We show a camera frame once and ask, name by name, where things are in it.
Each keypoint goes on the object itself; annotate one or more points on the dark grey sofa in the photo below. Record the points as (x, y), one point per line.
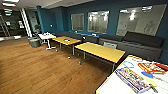
(75, 35)
(133, 45)

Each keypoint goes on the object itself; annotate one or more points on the grey waste bin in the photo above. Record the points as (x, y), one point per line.
(34, 42)

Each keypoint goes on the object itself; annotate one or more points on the glass wall window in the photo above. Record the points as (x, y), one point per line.
(98, 21)
(141, 20)
(77, 21)

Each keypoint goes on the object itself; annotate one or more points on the long yellow wooden table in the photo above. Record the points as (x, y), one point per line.
(100, 50)
(66, 40)

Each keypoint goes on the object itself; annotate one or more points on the yellow air hockey table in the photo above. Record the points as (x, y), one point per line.
(133, 83)

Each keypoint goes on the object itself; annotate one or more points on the ceiling light panel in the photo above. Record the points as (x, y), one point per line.
(12, 0)
(8, 4)

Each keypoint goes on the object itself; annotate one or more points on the small white table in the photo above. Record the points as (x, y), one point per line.
(46, 35)

